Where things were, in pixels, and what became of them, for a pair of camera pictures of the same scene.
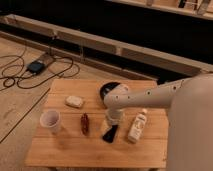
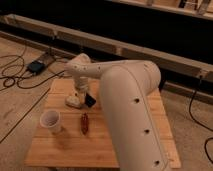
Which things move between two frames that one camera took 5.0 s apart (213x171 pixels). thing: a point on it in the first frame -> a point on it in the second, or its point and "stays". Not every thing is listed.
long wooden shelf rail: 120,49 stays
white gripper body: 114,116 -> 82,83
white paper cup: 50,119 stays
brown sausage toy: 84,124 stays
